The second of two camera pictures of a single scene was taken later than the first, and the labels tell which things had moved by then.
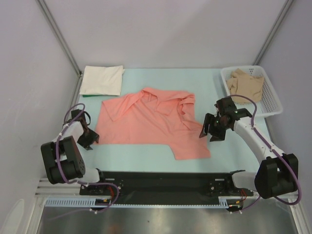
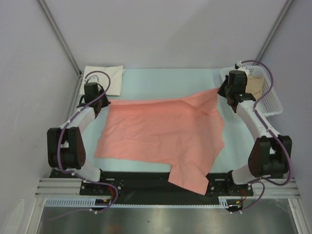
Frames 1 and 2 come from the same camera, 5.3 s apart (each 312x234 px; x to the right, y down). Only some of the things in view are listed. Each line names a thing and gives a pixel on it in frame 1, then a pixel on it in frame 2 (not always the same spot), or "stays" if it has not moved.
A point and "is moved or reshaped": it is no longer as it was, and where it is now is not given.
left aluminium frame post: [47, 11] stays
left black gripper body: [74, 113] -> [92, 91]
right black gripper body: [214, 126] -> [223, 90]
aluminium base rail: [45, 187] stays
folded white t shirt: [102, 80] stays
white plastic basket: [269, 104] stays
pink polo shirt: [153, 116] is moved or reshaped
